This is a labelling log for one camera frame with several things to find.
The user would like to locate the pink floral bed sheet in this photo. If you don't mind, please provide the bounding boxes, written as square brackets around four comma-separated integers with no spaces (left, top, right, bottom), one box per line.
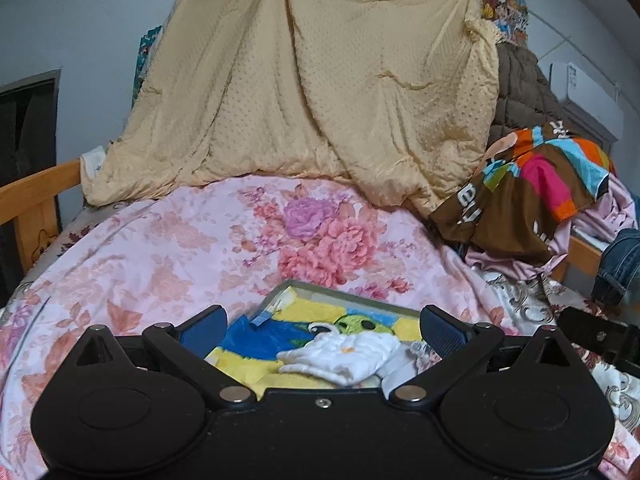
[0,175,640,480]

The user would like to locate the brown multicoloured printed cloth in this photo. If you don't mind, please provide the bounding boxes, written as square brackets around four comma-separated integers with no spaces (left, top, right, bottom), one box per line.
[430,125,616,266]

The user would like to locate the brown quilted jacket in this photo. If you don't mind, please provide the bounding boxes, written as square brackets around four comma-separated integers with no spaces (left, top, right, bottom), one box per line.
[487,42,576,148]

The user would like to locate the colourful wall poster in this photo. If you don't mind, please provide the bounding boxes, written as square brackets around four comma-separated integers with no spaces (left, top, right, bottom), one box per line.
[477,0,531,46]

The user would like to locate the blue jeans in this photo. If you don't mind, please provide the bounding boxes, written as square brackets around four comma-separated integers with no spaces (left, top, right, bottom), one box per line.
[595,227,640,306]

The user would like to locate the white air conditioner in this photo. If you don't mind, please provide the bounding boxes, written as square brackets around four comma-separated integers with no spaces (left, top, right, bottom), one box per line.
[547,60,626,141]

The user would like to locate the white fuzzy cloth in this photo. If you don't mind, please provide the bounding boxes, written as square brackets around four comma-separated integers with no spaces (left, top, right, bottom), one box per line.
[276,322,403,387]

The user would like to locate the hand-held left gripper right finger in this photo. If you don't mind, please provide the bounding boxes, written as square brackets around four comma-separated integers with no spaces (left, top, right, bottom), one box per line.
[390,305,576,405]

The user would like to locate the white star-print cloth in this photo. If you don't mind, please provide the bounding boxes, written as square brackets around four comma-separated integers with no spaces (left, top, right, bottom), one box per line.
[80,146,108,181]

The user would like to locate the yellow dotted blanket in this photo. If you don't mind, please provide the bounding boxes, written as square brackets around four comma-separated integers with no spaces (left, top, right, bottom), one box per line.
[80,0,501,211]

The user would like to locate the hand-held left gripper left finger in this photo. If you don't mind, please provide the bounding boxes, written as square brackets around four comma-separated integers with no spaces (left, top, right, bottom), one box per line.
[75,306,258,406]

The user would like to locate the ornate patterned cloth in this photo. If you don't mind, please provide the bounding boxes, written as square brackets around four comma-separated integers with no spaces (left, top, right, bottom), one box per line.
[482,270,640,431]

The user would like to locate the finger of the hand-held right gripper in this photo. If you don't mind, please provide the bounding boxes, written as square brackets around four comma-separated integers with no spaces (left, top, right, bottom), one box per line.
[557,307,640,366]

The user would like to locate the pale pink garment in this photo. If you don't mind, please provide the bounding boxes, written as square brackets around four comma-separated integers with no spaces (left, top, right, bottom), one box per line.
[465,175,640,281]

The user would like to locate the grey box with cartoon drawing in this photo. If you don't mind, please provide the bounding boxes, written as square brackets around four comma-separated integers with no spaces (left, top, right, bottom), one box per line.
[205,280,431,391]

